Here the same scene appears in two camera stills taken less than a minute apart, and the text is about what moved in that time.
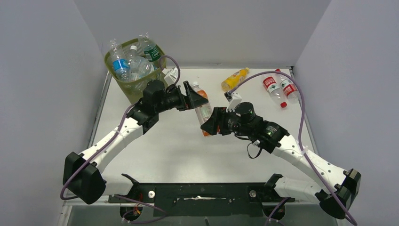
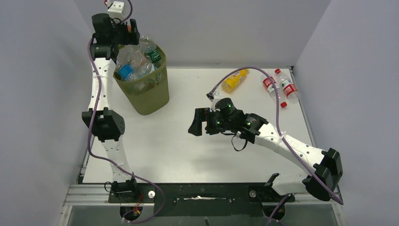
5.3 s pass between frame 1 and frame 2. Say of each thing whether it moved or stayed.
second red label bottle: stayed
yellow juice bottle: stayed
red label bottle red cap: stayed
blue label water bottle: moved
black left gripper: moved
